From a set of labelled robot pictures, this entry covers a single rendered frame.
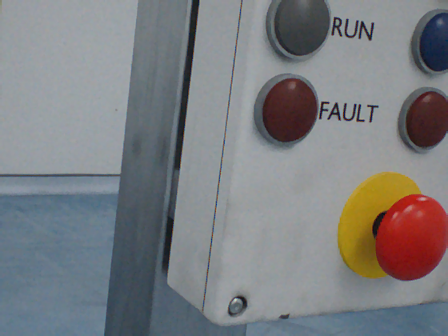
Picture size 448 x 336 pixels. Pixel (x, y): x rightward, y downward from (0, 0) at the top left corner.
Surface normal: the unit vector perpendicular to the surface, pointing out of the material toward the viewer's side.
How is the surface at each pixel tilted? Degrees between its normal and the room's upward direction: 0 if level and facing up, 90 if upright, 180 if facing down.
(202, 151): 90
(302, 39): 93
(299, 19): 89
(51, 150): 90
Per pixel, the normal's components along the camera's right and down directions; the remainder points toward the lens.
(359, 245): 0.50, 0.21
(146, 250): -0.86, -0.02
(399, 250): 0.08, 0.29
